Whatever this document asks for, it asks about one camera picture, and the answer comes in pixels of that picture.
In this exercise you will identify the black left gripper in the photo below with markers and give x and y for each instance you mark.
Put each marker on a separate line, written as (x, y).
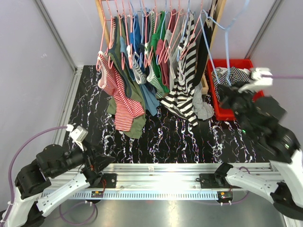
(100, 161)

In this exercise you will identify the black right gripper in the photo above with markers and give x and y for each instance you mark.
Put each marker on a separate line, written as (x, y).
(227, 93)

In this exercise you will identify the purple black striped tank top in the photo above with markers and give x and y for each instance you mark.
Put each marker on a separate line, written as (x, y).
(231, 77)

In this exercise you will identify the light blue wire hanger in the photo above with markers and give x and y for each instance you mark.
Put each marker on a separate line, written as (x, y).
(227, 31)

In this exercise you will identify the white navy-trimmed tank top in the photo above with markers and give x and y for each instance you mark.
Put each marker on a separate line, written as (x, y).
(219, 71)

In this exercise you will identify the pink wire hanger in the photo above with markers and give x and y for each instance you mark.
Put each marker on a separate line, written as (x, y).
(194, 30)

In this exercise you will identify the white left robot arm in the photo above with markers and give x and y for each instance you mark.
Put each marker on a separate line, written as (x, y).
(29, 207)

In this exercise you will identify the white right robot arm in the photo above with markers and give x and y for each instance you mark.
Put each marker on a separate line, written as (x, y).
(281, 147)

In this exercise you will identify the grey tank top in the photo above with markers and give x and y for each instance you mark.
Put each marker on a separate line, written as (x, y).
(202, 110)

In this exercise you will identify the black white wide-striped top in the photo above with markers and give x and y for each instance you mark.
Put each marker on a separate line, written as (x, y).
(179, 101)

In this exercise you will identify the red white striped tank top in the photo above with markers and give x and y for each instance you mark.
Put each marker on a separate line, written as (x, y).
(112, 83)

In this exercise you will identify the maroon tank top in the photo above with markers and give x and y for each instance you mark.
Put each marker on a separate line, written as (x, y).
(163, 61)

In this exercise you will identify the green white striped tank top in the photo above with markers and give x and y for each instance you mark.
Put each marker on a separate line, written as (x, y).
(154, 76)

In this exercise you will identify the light blue tank top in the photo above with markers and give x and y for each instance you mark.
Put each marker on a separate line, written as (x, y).
(138, 76)

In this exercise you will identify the olive green tank top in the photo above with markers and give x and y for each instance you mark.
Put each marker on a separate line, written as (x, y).
(131, 90)

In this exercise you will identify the red plastic bin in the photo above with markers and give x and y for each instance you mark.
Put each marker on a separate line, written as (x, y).
(222, 113)

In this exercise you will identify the wooden clothes rack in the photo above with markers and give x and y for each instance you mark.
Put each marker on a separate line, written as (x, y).
(218, 13)

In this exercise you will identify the black garment on rack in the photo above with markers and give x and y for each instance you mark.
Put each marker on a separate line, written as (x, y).
(207, 33)

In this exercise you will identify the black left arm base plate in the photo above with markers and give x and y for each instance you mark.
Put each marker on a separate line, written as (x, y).
(109, 180)

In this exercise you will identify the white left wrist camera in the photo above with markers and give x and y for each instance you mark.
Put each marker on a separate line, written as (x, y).
(77, 134)

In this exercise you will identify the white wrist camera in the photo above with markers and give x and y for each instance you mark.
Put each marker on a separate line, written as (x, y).
(77, 134)
(260, 78)

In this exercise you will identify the white slotted cable duct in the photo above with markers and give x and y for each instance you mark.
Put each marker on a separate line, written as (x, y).
(147, 195)

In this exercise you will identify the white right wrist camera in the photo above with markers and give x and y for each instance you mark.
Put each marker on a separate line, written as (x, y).
(260, 78)

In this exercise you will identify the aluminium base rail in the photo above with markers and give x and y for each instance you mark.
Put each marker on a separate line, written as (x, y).
(168, 177)

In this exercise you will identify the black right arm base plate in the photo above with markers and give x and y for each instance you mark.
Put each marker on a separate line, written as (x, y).
(208, 181)

